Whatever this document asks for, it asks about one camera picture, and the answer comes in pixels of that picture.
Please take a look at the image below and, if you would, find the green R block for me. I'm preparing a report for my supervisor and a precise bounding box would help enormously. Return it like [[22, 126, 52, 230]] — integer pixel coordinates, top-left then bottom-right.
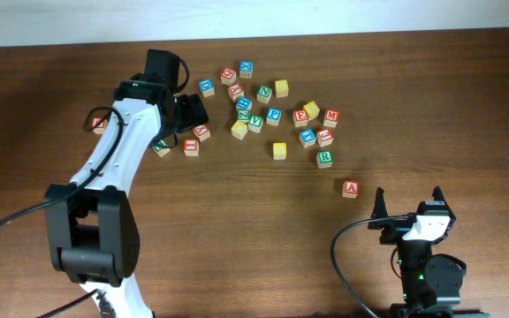
[[316, 151, 334, 169]]

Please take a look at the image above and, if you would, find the yellow S block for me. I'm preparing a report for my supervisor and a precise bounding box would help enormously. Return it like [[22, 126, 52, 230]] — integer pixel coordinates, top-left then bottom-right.
[[272, 142, 287, 160], [275, 79, 289, 98]]

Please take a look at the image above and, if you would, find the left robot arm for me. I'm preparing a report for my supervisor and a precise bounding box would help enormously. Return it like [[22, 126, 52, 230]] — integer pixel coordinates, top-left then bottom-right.
[[44, 49, 209, 317]]

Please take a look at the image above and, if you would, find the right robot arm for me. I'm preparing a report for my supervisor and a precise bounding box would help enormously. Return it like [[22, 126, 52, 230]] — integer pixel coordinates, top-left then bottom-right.
[[368, 186, 489, 318]]

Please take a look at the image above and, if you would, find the blue D block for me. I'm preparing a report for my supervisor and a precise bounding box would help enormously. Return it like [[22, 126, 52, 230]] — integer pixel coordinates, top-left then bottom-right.
[[199, 79, 215, 97]]

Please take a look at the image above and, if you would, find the red I block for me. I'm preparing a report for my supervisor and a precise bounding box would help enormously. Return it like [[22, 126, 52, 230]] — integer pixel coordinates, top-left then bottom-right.
[[183, 139, 200, 156]]

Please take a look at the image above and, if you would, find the red A block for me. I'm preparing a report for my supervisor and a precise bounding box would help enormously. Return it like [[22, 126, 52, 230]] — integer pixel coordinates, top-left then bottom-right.
[[342, 180, 360, 199]]

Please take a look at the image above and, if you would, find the green B block centre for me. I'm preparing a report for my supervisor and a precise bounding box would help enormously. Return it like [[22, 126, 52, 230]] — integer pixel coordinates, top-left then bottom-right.
[[152, 140, 171, 157]]

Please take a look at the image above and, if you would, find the red Y block upper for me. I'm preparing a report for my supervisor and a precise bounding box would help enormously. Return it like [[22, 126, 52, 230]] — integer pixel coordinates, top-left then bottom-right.
[[227, 83, 244, 102]]

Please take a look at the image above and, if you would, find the green Z block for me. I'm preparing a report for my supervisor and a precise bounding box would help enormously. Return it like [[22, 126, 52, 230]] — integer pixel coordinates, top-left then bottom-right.
[[237, 110, 251, 124]]

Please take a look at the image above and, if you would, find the red Q block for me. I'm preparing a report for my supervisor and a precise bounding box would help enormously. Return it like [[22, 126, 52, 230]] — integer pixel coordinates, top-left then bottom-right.
[[220, 67, 237, 86]]

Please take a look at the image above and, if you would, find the yellow C block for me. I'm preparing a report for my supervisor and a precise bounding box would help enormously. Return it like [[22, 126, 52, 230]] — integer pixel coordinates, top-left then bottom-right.
[[231, 120, 248, 140]]

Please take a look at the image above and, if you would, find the blue H block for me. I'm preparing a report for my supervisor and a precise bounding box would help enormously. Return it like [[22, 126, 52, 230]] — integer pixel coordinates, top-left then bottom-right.
[[236, 96, 253, 110]]

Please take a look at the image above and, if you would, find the green V block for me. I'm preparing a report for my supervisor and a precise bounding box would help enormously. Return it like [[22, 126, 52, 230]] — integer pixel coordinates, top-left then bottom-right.
[[248, 115, 264, 133]]

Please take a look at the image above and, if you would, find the blue X block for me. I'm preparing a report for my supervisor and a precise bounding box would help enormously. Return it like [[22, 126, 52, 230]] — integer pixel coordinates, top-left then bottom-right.
[[239, 60, 254, 79]]

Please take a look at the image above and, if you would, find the green N block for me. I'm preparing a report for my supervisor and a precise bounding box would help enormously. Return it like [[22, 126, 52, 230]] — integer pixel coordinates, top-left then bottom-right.
[[256, 85, 272, 104]]

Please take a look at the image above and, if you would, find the blue P block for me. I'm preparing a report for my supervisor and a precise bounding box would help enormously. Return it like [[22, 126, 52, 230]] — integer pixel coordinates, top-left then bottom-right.
[[266, 108, 282, 126]]

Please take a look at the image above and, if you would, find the red 6 block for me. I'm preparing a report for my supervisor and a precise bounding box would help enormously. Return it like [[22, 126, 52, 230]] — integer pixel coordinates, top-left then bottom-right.
[[90, 117, 108, 134]]

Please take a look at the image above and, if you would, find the red 3 block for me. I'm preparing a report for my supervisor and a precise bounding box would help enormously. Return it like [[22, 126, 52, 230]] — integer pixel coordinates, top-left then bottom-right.
[[316, 128, 334, 148]]

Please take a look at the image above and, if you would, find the blue T block right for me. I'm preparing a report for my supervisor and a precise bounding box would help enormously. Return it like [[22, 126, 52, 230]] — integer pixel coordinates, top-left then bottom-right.
[[299, 129, 316, 148]]

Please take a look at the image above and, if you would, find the red M block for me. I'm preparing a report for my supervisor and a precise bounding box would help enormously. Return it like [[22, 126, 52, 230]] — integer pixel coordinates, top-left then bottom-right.
[[323, 110, 339, 128]]

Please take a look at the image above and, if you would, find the red E block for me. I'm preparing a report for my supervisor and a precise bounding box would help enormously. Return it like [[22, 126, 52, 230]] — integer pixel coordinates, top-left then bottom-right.
[[293, 110, 308, 127]]

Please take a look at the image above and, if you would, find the yellow block near E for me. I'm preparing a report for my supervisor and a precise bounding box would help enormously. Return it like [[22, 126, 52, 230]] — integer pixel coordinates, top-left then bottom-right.
[[303, 101, 320, 121]]

